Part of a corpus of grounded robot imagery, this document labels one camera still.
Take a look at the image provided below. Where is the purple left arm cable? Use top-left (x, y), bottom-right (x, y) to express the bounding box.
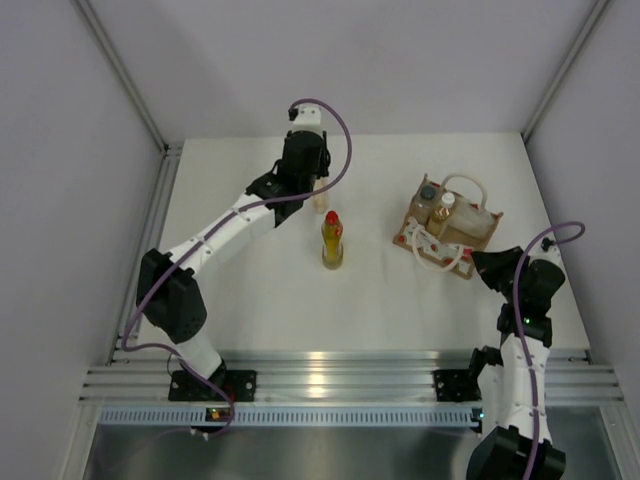
top-left (121, 97), bottom-right (354, 441)

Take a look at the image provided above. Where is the amber bottle white cap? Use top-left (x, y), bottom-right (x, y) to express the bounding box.
top-left (426, 192), bottom-right (456, 238)
top-left (311, 177), bottom-right (329, 215)

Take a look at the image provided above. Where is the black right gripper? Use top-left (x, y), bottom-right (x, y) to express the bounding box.
top-left (471, 246), bottom-right (530, 304)

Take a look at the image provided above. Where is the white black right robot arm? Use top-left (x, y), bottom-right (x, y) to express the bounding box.
top-left (465, 247), bottom-right (566, 479)

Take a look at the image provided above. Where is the grey slotted cable duct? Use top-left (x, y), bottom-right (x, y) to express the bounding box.
top-left (99, 406), bottom-right (484, 428)

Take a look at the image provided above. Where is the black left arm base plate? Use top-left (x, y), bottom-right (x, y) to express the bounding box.
top-left (168, 370), bottom-right (257, 402)

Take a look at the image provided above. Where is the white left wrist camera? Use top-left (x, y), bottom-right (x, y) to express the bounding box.
top-left (288, 103), bottom-right (323, 136)

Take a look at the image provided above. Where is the clear jar dark lid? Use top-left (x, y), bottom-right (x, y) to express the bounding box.
top-left (414, 184), bottom-right (438, 225)

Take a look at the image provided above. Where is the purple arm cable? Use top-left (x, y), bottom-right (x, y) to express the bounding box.
top-left (507, 222), bottom-right (587, 480)
top-left (121, 97), bottom-right (354, 441)

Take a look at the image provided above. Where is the jute watermelon canvas bag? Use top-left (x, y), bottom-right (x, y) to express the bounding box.
top-left (393, 172), bottom-right (503, 280)

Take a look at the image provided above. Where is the aluminium rail frame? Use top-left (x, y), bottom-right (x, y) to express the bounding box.
top-left (74, 0), bottom-right (640, 480)

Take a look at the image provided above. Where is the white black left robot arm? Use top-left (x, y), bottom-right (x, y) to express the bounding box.
top-left (136, 130), bottom-right (330, 400)

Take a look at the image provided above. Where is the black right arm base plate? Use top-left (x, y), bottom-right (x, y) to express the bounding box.
top-left (433, 369), bottom-right (481, 403)

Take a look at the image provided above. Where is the yellow dish soap red cap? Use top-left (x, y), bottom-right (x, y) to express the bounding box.
top-left (321, 210), bottom-right (344, 270)

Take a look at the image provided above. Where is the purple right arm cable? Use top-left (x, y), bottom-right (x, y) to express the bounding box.
top-left (507, 222), bottom-right (587, 480)

